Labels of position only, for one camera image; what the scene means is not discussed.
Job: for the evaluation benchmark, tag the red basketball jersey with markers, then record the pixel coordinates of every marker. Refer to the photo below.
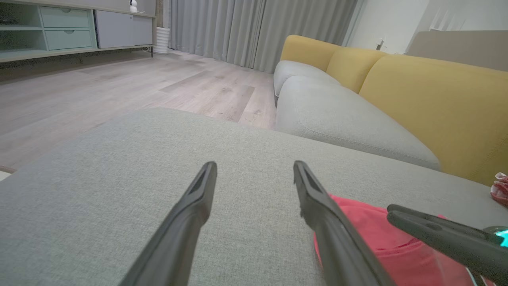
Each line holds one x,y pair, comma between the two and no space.
501,190

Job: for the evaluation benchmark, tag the white wall socket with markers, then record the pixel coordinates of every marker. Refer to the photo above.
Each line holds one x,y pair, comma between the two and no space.
380,43

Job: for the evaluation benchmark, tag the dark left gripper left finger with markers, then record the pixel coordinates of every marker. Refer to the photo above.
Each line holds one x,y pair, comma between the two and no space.
170,254

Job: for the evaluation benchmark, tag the beige flat board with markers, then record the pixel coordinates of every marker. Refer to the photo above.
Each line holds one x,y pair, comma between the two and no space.
468,47

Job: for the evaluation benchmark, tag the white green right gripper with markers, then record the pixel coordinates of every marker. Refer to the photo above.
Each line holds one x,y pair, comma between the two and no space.
503,237

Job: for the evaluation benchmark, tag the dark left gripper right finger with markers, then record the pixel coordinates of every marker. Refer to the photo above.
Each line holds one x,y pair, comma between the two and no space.
341,258

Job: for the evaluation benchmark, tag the grey pleated curtain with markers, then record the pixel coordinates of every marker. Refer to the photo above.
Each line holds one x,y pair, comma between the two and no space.
238,28

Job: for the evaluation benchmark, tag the grey sofa seat cushion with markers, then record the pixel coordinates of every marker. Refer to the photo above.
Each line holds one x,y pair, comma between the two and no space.
297,69
341,119

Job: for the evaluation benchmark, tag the mint and grey TV cabinet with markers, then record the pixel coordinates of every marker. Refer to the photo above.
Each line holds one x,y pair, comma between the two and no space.
119,29

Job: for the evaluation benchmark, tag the red shorts white hem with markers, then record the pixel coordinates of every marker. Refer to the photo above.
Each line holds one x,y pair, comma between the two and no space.
397,258

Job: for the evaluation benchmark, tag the grey fabric sofa chaise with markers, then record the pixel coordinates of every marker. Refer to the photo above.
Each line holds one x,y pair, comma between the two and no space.
119,178

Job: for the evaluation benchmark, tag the white ribbed cylinder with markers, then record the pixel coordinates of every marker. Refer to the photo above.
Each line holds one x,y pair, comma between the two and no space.
161,39

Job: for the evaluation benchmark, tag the white security camera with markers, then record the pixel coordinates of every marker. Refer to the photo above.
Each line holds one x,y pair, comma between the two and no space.
133,6

